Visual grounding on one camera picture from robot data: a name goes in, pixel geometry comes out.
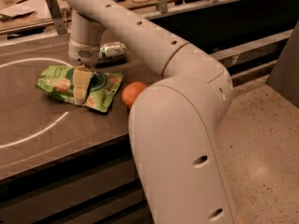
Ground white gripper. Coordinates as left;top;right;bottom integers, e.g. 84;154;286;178
68;38;99;105

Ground green rice chip bag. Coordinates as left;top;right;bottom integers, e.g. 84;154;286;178
36;65;122;113

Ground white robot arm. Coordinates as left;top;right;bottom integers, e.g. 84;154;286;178
66;0;239;224

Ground orange fruit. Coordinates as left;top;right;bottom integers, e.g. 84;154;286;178
121;82;147;109

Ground white paper sheets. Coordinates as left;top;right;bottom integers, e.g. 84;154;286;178
0;0;50;20

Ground left metal bracket post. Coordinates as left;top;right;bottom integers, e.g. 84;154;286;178
45;0;67;35

